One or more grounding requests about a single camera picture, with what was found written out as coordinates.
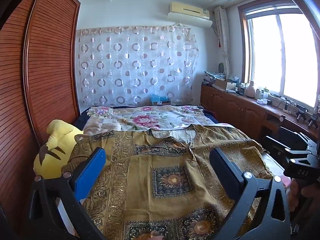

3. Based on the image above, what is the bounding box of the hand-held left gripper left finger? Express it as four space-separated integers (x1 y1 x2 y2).
27 147 107 240

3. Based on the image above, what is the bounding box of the stack of papers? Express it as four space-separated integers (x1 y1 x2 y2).
203 70 225 84

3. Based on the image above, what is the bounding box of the white plastic jug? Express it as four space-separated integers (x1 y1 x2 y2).
244 81 255 97

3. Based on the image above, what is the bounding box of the pink floral blanket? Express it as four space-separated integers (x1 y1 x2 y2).
84 105 215 133

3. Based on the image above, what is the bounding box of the bundled white window curtain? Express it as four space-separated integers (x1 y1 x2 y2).
214 6 232 78

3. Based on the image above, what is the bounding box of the small black stand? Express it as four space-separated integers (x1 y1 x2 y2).
308 114 319 130
296 106 308 123

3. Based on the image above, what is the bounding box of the open cardboard box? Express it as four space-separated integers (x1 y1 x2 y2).
215 78 237 92

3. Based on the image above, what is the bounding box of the blue bag by wall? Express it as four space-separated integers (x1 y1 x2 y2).
150 94 171 105

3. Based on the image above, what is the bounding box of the sheer circle-pattern curtain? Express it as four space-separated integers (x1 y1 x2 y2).
76 25 200 108

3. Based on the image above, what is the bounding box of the wooden framed window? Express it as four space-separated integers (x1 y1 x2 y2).
237 0 320 115

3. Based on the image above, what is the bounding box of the long wooden cabinet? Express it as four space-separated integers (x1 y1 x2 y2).
200 84 320 153

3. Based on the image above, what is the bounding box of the mustard patterned shirt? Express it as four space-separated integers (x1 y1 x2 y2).
61 124 274 240

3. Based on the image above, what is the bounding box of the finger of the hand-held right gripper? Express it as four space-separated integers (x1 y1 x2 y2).
278 127 317 153
265 136 311 159

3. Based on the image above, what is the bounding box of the wall air conditioner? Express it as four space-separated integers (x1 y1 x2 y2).
167 2 213 28

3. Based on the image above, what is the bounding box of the wooden slatted wardrobe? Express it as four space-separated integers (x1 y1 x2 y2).
0 0 82 240

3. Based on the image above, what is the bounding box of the person's right hand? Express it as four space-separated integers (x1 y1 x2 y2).
287 179 318 222

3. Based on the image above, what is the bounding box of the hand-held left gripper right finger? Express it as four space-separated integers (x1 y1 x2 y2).
209 147 292 240

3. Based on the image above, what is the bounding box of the yellow plush toy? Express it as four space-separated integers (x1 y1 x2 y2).
34 119 84 180

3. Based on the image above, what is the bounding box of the dark blue bedding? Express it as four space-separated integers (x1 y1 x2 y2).
74 107 93 129

